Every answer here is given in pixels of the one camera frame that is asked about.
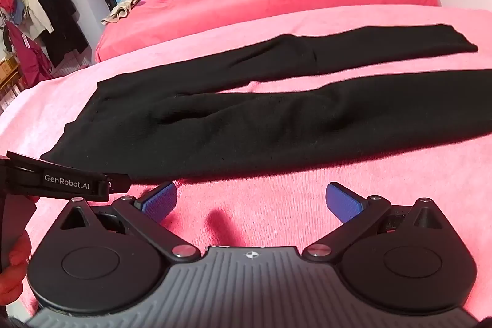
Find person's left hand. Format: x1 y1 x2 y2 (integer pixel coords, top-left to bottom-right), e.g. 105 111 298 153
0 231 32 306

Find red bed sheet mattress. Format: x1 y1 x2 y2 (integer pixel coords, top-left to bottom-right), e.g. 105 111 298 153
94 0 441 62

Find black pants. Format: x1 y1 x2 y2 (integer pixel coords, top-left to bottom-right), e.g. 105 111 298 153
43 24 491 182

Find hanging black coat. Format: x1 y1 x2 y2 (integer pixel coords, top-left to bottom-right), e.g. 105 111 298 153
38 0 88 67

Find beige cloth on bed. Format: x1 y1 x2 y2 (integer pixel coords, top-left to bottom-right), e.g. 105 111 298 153
101 0 142 25

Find wooden shelf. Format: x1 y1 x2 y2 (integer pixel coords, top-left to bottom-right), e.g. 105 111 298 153
0 55 22 114

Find hanging red garment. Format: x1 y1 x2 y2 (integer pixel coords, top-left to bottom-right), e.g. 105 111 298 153
6 22 53 87

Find hanging white garment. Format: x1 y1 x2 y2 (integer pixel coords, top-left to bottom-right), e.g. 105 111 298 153
22 0 54 40

